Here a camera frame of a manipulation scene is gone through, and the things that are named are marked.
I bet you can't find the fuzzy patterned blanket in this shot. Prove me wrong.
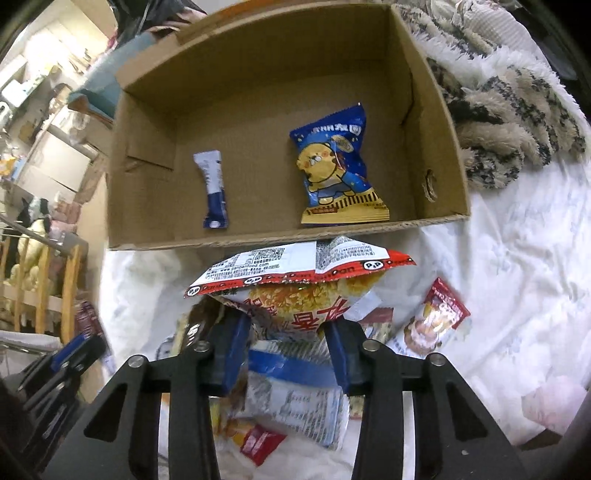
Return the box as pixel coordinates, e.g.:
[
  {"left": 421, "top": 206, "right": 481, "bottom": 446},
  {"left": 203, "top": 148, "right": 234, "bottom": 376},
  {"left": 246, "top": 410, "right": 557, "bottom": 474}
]
[{"left": 394, "top": 1, "right": 590, "bottom": 189}]

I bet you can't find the wooden chair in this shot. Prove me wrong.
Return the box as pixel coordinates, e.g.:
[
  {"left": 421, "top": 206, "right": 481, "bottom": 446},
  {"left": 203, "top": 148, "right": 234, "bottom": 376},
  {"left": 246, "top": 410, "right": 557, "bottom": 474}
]
[{"left": 1, "top": 216, "right": 88, "bottom": 343}]

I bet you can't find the small red food sachet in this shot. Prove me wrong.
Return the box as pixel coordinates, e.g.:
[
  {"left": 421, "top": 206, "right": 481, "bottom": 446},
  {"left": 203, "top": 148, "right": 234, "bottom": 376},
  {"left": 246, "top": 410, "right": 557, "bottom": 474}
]
[{"left": 226, "top": 419, "right": 287, "bottom": 467}]

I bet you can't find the red milk tea sachet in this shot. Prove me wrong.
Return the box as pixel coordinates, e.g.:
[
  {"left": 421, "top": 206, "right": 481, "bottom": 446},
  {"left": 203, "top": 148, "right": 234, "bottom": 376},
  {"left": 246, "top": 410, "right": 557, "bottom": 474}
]
[{"left": 389, "top": 277, "right": 471, "bottom": 359}]

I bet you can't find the red white popcorn bag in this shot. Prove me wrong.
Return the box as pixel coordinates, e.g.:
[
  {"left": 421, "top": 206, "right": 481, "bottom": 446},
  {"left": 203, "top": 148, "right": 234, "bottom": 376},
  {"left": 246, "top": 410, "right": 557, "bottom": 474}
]
[{"left": 184, "top": 236, "right": 416, "bottom": 340}]

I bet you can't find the brown cardboard box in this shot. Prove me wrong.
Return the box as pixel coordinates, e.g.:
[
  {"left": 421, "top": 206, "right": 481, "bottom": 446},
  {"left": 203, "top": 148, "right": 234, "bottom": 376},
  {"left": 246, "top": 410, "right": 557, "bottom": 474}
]
[{"left": 107, "top": 1, "right": 470, "bottom": 250}]

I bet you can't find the white blue snack stick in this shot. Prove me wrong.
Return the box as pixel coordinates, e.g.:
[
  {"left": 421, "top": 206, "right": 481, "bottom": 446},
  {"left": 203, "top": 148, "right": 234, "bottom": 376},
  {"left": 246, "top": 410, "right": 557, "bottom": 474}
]
[{"left": 193, "top": 150, "right": 228, "bottom": 230}]

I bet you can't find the teal lined cardboard box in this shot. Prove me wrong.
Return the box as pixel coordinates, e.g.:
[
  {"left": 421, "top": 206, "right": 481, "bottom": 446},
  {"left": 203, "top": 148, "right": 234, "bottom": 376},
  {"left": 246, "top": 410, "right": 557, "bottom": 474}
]
[{"left": 67, "top": 28, "right": 176, "bottom": 126}]

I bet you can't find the white bed sheet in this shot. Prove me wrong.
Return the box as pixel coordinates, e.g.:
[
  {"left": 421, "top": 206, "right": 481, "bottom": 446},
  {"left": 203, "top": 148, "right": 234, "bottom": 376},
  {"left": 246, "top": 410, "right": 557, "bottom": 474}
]
[{"left": 98, "top": 160, "right": 590, "bottom": 445}]

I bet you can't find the blue white snack bag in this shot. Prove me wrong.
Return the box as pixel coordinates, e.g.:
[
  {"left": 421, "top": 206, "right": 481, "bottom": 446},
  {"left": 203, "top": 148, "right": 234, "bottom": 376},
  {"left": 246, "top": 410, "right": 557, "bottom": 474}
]
[{"left": 242, "top": 340, "right": 349, "bottom": 451}]

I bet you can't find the blue bear snack bag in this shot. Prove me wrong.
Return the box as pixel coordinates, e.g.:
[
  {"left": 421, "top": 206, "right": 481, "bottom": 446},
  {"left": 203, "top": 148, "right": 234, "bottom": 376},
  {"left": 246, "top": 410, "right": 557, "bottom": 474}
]
[{"left": 290, "top": 103, "right": 390, "bottom": 226}]

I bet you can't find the black hanging bag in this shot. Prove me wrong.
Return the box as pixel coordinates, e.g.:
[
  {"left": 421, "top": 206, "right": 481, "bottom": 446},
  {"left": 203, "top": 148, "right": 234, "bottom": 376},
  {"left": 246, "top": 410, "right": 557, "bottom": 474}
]
[{"left": 108, "top": 0, "right": 206, "bottom": 46}]

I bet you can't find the brown chocolate bar wrapper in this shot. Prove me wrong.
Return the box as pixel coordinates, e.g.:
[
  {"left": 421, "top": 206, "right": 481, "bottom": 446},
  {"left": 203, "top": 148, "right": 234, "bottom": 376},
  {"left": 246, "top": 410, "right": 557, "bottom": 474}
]
[{"left": 179, "top": 296, "right": 224, "bottom": 351}]

